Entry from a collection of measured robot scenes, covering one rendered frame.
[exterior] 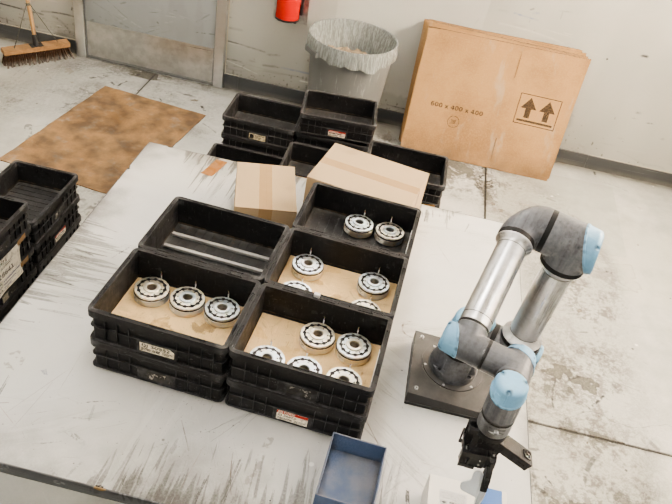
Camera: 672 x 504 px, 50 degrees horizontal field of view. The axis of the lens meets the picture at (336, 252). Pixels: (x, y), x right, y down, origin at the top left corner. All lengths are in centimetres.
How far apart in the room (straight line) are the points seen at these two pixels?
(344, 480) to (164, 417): 52
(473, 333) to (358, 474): 55
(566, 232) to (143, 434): 121
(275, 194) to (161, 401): 91
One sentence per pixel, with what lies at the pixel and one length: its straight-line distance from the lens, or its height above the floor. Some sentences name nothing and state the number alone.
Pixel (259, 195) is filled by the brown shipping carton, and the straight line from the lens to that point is 259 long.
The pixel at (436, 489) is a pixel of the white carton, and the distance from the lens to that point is 191.
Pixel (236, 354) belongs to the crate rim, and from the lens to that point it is 190.
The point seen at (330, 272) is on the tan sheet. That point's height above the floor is 83.
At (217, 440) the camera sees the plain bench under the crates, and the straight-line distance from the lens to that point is 201.
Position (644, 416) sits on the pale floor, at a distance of 356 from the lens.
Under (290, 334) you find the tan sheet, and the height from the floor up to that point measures 83.
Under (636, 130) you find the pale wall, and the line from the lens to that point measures 523.
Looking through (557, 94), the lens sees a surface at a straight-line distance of 484.
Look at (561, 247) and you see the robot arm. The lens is 184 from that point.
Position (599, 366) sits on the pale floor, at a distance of 368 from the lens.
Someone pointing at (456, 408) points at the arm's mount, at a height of 73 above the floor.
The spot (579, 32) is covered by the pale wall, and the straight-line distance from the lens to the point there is 491.
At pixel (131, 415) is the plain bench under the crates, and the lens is 206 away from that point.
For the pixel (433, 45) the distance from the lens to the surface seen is 472.
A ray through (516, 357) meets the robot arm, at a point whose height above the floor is 122.
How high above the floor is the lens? 231
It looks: 38 degrees down
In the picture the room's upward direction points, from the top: 11 degrees clockwise
